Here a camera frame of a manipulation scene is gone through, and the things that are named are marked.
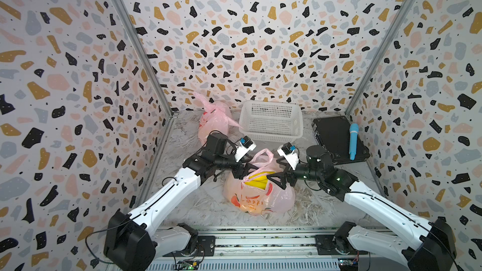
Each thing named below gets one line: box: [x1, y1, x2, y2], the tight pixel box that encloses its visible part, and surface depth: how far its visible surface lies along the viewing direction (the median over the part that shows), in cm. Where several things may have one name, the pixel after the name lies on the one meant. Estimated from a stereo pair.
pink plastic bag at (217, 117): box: [192, 91, 243, 146], surface depth 99 cm
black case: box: [311, 115, 371, 165], surface depth 106 cm
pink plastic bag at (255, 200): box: [223, 149, 296, 216], surface depth 76 cm
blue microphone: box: [348, 122, 360, 161], surface depth 101 cm
